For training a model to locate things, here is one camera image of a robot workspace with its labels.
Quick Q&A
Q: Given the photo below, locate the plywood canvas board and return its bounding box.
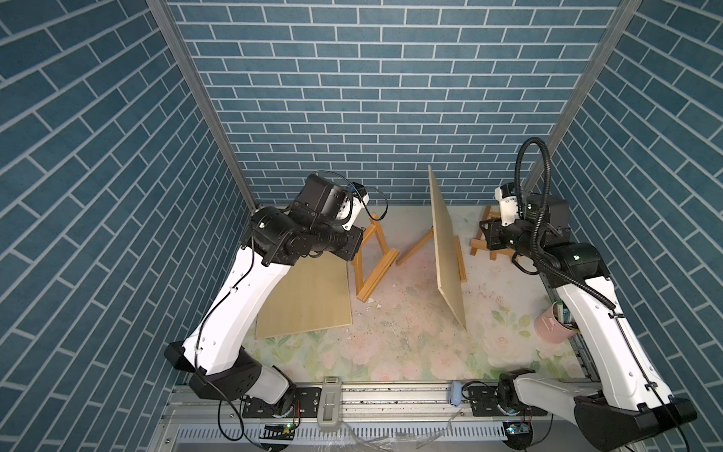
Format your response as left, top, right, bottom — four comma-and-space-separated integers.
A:
255, 253, 352, 339
427, 166, 467, 331

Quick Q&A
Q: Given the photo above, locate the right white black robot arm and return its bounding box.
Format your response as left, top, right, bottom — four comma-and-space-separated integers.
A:
480, 188, 698, 451

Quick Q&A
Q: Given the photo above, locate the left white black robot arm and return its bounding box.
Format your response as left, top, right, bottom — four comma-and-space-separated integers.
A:
165, 171, 369, 412

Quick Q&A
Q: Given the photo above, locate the pink cup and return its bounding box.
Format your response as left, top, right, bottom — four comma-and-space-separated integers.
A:
534, 305, 578, 345

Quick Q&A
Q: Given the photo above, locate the right green circuit board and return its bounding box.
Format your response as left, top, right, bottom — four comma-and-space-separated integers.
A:
503, 421, 532, 437

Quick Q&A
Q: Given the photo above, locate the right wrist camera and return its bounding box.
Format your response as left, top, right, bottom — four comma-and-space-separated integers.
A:
494, 182, 523, 227

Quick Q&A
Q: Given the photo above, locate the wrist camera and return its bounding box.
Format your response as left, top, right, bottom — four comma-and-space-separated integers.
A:
494, 182, 523, 227
336, 188, 369, 231

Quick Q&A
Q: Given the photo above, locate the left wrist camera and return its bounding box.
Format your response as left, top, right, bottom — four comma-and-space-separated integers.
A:
336, 188, 369, 231

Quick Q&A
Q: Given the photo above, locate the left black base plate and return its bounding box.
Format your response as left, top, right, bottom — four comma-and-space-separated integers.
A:
242, 386, 321, 419

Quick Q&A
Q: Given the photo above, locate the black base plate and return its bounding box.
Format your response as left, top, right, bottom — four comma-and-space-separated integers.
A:
242, 386, 321, 419
463, 385, 548, 417

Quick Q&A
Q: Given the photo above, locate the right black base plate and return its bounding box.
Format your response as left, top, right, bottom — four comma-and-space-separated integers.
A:
463, 385, 548, 417

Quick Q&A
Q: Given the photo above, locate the blue rail clip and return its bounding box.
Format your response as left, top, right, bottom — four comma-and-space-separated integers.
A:
448, 380, 462, 407

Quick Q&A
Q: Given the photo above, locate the grey rail clamp handle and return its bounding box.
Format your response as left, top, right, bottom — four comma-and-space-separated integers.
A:
317, 377, 343, 433

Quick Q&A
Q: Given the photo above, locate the aluminium front rail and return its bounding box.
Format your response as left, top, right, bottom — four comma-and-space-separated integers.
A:
149, 382, 593, 451

